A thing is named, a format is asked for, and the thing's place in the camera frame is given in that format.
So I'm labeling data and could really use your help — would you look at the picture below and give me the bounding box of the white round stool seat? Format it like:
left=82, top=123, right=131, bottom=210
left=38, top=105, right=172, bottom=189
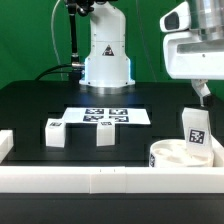
left=149, top=139, right=214, bottom=168

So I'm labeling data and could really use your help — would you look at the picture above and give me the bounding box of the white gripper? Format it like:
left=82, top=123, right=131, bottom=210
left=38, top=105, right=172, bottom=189
left=163, top=31, right=224, bottom=107

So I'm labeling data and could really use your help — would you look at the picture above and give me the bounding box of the black cable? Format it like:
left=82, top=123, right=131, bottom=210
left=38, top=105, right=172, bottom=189
left=34, top=64, right=74, bottom=82

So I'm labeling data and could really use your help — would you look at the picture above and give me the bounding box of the white tag sheet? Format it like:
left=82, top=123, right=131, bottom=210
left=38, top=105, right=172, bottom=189
left=62, top=107, right=151, bottom=125

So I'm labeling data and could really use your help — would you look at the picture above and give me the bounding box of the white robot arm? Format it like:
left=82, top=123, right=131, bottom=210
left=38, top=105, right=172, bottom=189
left=80, top=0, right=224, bottom=104

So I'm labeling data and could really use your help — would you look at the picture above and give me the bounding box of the grey cable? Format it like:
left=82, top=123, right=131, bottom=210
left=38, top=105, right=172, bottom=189
left=50, top=0, right=66, bottom=81

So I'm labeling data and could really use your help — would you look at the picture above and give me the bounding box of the white left fence wall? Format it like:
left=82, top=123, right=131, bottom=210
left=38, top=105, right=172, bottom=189
left=0, top=130, right=14, bottom=163

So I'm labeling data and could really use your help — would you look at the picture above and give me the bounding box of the white front fence wall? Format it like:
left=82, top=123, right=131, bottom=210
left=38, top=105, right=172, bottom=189
left=0, top=166, right=224, bottom=194

